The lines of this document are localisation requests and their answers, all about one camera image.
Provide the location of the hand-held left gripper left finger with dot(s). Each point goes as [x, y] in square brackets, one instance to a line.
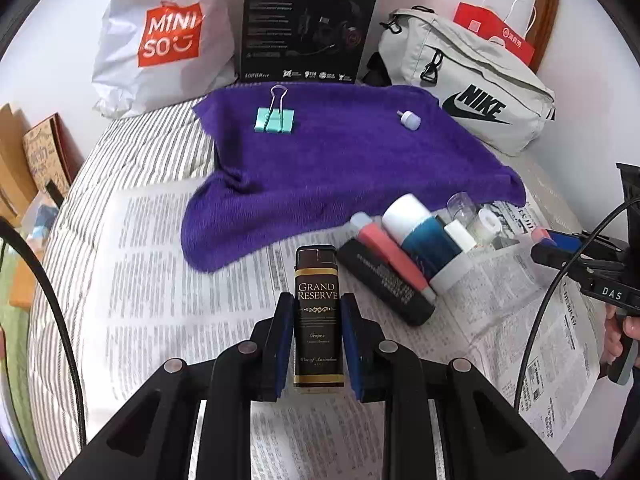
[284, 350]

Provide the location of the white tape roll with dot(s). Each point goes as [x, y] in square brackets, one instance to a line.
[486, 227]

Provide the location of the white and blue cylinder tube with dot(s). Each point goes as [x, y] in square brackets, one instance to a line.
[425, 245]

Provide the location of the small clear plastic cup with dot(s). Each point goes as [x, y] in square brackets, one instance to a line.
[462, 207]

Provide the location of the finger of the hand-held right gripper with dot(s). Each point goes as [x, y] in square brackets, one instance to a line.
[562, 241]
[555, 260]

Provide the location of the small lavender plug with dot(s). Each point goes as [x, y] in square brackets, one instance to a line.
[410, 120]

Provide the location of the red paper bag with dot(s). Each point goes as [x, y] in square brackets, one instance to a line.
[480, 25]

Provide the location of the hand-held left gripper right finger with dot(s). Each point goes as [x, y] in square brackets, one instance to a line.
[352, 350]

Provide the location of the black product box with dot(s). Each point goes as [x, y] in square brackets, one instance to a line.
[280, 25]

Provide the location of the newspaper sheet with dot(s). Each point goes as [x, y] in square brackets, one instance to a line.
[165, 270]

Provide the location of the brown wooden frame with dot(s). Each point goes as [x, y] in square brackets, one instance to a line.
[547, 5]

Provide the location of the person's right forearm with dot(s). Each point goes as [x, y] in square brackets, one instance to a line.
[627, 425]

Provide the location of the long black rectangular case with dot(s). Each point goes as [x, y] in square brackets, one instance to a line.
[380, 280]

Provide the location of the black bottle gold label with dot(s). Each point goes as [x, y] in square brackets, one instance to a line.
[318, 310]

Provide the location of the brown cardboard box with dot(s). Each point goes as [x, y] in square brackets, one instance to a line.
[45, 155]

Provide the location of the pink pen-shaped eraser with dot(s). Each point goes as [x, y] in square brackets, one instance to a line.
[395, 260]

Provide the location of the white shopping bag red logo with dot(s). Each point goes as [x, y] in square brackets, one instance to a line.
[135, 20]

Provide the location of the purple towel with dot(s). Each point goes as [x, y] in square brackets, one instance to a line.
[340, 170]

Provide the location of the grey waist bag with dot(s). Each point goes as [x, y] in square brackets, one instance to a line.
[475, 75]

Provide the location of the small white block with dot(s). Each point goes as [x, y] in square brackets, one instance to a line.
[460, 237]

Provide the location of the mint green binder clip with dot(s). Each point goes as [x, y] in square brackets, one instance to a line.
[274, 121]

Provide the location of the person's right hand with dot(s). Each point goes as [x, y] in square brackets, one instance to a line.
[611, 335]

